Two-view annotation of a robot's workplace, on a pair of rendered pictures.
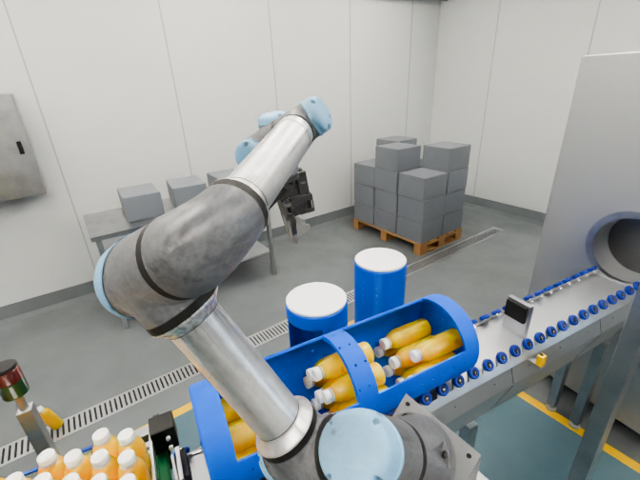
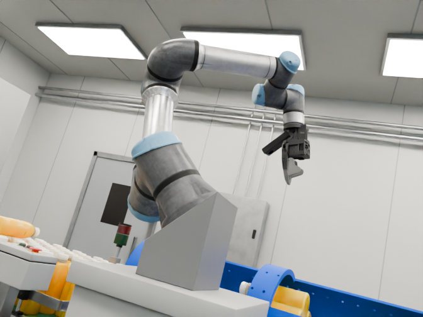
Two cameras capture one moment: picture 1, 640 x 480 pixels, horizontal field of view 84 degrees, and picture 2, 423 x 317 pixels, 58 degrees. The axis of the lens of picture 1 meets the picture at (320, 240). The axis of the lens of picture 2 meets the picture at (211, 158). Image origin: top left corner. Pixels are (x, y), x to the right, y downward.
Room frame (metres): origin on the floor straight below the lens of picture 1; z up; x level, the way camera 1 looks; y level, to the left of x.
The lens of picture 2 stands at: (-0.02, -0.85, 1.22)
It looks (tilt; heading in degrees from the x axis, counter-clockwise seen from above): 14 degrees up; 56
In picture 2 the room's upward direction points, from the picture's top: 14 degrees clockwise
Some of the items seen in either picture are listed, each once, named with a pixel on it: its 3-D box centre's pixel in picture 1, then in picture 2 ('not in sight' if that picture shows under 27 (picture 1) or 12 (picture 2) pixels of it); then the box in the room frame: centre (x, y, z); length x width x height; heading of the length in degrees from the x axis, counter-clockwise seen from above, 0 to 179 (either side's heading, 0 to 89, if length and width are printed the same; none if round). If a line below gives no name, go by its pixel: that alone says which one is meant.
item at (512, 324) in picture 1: (516, 316); not in sight; (1.22, -0.80, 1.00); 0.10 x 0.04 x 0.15; 26
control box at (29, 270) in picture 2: not in sight; (18, 264); (0.27, 0.44, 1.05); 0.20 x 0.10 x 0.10; 116
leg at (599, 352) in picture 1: (588, 386); not in sight; (1.47, -1.46, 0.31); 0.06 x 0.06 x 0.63; 26
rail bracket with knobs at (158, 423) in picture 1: (164, 434); not in sight; (0.78, 0.52, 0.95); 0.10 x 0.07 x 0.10; 26
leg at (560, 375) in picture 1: (562, 370); not in sight; (1.59, -1.40, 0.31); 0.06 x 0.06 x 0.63; 26
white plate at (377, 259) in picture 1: (380, 259); not in sight; (1.74, -0.33, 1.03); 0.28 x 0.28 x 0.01
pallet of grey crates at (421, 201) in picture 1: (407, 190); not in sight; (4.47, -1.16, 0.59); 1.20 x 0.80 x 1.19; 35
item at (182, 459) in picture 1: (186, 475); not in sight; (0.62, 0.39, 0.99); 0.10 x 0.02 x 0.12; 26
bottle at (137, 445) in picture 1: (135, 459); not in sight; (0.67, 0.55, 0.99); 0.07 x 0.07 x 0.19
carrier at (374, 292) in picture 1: (378, 325); not in sight; (1.74, -0.33, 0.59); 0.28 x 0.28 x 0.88
